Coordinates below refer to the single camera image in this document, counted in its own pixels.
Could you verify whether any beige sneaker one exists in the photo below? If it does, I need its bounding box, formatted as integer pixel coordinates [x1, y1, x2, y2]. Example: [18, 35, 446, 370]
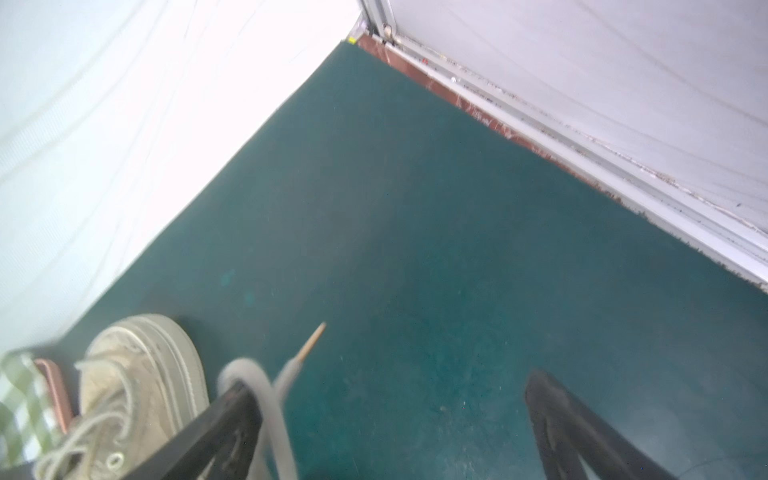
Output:
[32, 314, 210, 479]
[217, 322, 327, 479]

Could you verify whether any pink tray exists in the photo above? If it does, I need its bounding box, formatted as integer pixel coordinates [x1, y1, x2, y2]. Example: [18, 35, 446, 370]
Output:
[34, 358, 74, 434]

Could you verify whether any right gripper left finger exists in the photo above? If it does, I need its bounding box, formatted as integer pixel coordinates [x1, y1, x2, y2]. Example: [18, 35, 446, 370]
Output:
[126, 381, 262, 480]

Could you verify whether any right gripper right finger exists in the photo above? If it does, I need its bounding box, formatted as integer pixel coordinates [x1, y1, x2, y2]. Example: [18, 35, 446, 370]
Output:
[524, 370, 673, 479]

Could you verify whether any green white checkered cloth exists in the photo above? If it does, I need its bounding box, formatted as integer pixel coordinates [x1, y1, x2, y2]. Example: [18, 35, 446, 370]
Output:
[1, 353, 64, 470]

